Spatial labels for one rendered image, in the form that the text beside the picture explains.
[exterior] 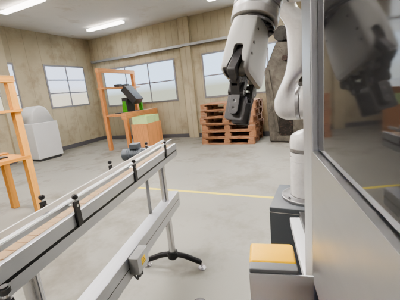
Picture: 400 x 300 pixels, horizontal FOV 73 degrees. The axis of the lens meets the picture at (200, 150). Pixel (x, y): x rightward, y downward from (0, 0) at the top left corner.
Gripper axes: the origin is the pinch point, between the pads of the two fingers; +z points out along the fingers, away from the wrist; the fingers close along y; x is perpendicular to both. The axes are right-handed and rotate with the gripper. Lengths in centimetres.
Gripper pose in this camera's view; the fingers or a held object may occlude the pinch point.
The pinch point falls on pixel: (238, 111)
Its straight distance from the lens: 47.7
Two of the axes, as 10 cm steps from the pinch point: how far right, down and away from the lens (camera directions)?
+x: 8.8, 1.3, -4.6
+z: -1.8, 9.8, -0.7
